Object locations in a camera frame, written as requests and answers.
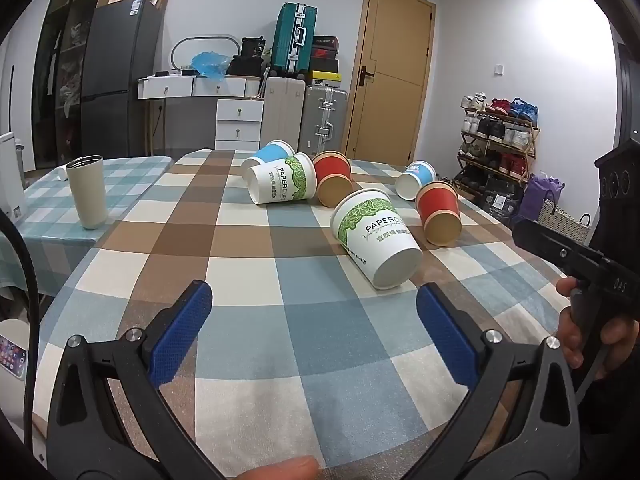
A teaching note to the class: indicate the person's left hand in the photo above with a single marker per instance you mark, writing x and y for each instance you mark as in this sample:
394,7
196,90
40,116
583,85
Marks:
285,470

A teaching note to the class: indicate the white dressing desk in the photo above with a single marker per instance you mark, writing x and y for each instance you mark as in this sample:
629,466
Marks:
170,89

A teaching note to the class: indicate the dark grey refrigerator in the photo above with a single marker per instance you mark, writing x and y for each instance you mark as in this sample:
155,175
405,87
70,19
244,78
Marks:
117,75

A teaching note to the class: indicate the oval mirror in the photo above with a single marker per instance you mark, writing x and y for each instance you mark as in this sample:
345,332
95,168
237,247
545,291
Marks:
205,40

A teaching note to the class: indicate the white appliance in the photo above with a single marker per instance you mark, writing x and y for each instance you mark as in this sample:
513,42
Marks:
10,180

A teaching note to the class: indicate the black bag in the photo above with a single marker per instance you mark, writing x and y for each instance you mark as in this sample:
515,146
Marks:
247,57

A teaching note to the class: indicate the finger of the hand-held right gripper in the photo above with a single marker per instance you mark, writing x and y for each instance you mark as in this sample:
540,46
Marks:
550,245

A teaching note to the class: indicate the purple bag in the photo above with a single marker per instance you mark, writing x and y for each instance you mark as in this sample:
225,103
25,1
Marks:
537,197

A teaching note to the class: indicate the blue and white paper cup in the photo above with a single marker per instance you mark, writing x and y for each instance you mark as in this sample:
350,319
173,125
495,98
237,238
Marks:
417,175
272,152

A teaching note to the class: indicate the smartphone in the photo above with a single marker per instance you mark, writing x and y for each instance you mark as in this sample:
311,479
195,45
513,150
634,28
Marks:
12,356

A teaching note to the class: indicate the white green-leaf paper cup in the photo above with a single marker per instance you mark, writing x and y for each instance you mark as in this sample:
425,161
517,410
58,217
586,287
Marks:
380,240
280,180

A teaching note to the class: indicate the woven basket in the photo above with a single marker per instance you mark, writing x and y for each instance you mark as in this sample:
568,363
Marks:
565,225

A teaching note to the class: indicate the teal checked tablecloth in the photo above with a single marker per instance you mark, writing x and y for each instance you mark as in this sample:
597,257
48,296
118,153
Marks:
45,215

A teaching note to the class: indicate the group of shoes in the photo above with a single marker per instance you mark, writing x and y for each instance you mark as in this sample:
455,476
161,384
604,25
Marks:
495,130

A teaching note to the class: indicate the brown blue checked tablecloth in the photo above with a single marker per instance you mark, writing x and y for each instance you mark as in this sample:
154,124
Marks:
300,285

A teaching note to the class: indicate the wooden door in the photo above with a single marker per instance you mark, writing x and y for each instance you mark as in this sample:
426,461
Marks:
390,75

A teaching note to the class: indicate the dark glass cabinet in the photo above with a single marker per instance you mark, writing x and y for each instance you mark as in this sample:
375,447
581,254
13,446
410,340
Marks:
60,60

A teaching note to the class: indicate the beige steel tumbler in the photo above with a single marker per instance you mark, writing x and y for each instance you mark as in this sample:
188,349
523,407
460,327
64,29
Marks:
87,190

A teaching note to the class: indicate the wooden shoe rack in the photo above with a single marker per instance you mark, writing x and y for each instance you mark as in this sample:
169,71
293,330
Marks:
534,140

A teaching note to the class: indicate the beige suitcase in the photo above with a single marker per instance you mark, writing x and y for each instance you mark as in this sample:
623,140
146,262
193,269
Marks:
282,110

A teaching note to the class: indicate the teal suitcase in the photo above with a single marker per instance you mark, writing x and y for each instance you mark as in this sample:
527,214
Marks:
292,37

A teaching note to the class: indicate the red and brown paper cup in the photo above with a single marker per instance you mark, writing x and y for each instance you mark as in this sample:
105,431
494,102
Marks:
437,205
332,167

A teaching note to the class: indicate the dark box with label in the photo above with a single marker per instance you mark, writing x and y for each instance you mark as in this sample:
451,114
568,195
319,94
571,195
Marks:
500,200

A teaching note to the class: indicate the small white object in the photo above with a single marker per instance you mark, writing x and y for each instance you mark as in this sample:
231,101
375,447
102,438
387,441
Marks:
62,172

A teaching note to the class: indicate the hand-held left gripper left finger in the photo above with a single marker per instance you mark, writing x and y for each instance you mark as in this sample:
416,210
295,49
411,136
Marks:
182,340

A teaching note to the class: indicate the silver suitcase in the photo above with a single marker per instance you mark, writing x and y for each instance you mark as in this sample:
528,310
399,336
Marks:
325,117

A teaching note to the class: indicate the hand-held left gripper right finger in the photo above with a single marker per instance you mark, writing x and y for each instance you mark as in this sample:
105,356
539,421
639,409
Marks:
447,340

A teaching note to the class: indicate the person's right hand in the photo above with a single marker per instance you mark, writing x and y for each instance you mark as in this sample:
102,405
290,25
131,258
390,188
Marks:
569,330

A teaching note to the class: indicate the blue plastic bag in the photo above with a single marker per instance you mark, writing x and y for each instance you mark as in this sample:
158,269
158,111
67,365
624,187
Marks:
210,64

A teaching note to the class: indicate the stack of shoe boxes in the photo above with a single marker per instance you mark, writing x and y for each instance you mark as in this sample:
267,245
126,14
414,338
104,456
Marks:
324,60

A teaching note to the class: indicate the white drawer unit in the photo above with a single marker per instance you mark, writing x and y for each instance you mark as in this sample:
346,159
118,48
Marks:
239,122

